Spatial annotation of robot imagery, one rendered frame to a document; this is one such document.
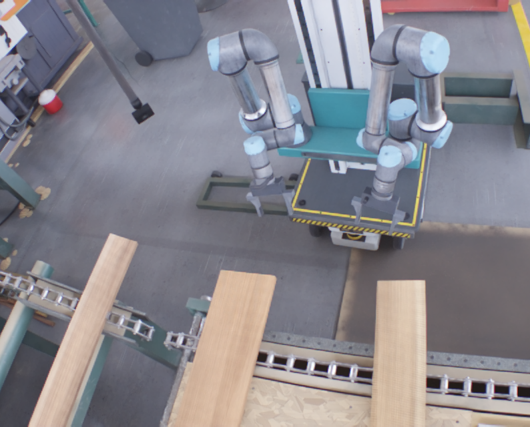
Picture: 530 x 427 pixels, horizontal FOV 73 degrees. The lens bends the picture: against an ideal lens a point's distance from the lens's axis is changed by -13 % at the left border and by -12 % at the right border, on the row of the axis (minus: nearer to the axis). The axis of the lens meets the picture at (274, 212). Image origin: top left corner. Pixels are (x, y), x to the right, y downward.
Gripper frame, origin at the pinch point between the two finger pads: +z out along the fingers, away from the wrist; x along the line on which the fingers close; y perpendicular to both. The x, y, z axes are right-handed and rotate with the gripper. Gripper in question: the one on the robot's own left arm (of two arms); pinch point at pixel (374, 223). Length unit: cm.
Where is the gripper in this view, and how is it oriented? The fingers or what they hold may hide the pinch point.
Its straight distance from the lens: 155.0
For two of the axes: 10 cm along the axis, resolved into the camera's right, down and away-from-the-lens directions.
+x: 8.9, 3.0, -3.4
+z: -0.4, 8.0, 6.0
